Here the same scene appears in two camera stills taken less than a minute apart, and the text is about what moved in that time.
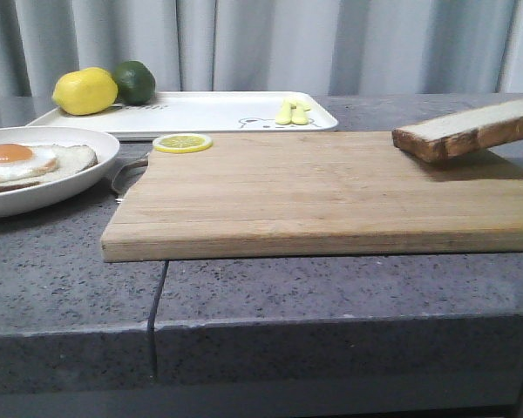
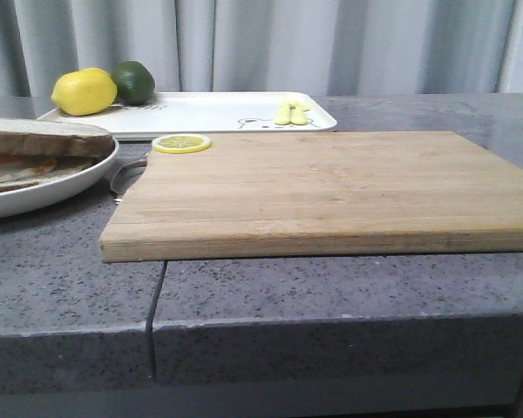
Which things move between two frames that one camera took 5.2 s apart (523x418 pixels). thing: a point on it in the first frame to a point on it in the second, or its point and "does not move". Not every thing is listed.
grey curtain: x=322 y=46 does not move
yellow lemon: x=85 y=91 does not move
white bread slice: x=444 y=138 to x=10 y=135
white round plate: x=36 y=198 does not move
